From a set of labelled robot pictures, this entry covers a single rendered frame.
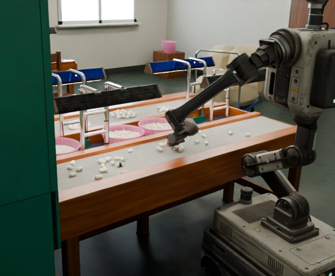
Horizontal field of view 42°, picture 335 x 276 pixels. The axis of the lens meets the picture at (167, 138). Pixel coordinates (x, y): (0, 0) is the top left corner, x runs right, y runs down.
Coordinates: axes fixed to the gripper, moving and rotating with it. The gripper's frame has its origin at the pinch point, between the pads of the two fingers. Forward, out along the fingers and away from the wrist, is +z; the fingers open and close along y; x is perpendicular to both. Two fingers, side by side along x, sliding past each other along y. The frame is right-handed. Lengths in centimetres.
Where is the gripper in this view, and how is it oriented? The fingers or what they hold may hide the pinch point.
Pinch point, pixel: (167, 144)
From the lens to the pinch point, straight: 250.8
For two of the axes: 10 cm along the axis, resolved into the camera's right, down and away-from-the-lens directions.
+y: -7.7, 2.0, -6.1
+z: -5.1, 3.8, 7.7
